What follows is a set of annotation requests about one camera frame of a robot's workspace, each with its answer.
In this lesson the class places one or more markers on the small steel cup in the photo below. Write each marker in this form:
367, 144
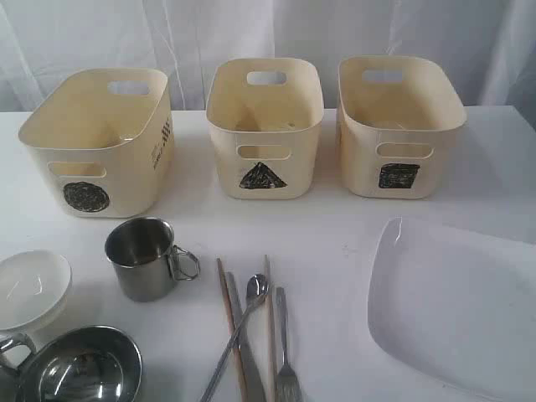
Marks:
12, 342

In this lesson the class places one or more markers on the right wooden chopstick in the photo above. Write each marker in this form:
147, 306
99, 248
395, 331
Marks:
270, 333

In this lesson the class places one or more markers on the large stainless steel bowl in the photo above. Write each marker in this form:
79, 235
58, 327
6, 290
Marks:
94, 363

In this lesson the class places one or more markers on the left wooden chopstick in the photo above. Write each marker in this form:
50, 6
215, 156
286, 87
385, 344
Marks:
236, 350

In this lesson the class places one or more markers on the white rectangular plate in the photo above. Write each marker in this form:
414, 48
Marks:
457, 306

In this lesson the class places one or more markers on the steel fork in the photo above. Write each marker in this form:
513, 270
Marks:
287, 383

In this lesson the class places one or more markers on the cream bin with square mark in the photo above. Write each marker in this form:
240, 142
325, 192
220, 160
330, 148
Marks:
397, 120

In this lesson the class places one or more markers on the cream bin with circle mark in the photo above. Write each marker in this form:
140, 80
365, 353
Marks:
102, 141

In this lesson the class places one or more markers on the steel mug with folding handle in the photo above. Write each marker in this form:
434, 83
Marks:
147, 262

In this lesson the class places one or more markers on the steel table knife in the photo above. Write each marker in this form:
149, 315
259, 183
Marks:
254, 389

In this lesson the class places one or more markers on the cream bin with triangle mark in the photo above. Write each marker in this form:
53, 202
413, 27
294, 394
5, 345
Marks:
265, 119

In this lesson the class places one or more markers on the long steel spoon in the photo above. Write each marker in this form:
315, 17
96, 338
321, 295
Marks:
257, 290

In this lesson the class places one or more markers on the white ceramic bowl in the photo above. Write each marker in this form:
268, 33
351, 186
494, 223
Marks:
35, 286

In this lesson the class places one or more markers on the white backdrop curtain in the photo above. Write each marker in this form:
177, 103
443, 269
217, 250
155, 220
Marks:
487, 48

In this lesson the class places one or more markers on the wooden chopstick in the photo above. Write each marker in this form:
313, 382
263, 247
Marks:
270, 333
236, 350

